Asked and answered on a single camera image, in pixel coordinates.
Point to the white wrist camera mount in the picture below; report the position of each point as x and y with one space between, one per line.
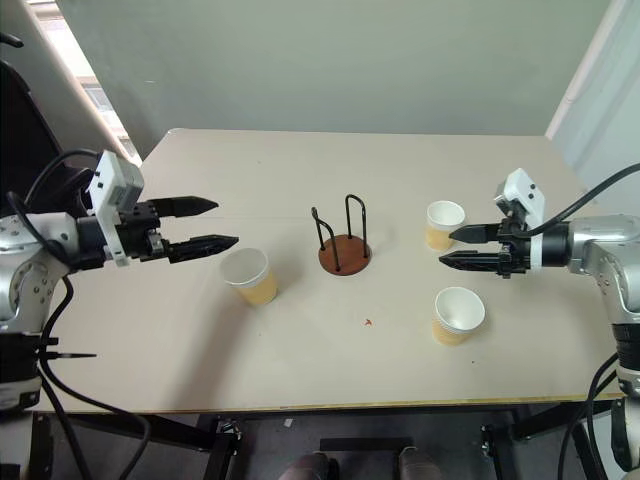
107 185
522 187

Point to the dark rounded shape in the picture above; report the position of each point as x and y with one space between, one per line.
420 465
310 467

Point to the black zip tie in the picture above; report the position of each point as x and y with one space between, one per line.
75 356

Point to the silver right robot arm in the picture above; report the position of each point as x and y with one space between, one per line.
600 240

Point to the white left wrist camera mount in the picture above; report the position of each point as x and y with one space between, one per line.
107 185

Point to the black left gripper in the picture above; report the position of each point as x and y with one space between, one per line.
142 240

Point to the tan paper cup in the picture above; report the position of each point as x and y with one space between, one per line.
257 290
442 215
457 315

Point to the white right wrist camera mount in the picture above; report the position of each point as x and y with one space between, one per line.
522 187

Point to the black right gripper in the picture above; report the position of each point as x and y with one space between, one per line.
515 250

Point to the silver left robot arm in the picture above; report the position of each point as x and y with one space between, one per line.
45 230

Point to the white leaning board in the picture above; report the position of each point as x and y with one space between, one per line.
55 50

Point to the black chair back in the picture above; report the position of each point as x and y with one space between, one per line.
25 125

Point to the black metal table frame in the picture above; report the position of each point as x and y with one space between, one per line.
175 430

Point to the white door frame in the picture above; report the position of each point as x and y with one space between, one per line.
585 75

